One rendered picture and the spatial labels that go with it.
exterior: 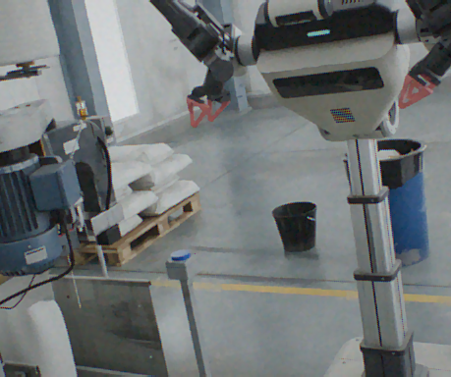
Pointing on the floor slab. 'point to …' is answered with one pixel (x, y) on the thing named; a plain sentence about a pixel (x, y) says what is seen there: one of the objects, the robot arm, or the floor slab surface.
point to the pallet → (118, 254)
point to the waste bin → (404, 196)
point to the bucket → (297, 225)
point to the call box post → (196, 328)
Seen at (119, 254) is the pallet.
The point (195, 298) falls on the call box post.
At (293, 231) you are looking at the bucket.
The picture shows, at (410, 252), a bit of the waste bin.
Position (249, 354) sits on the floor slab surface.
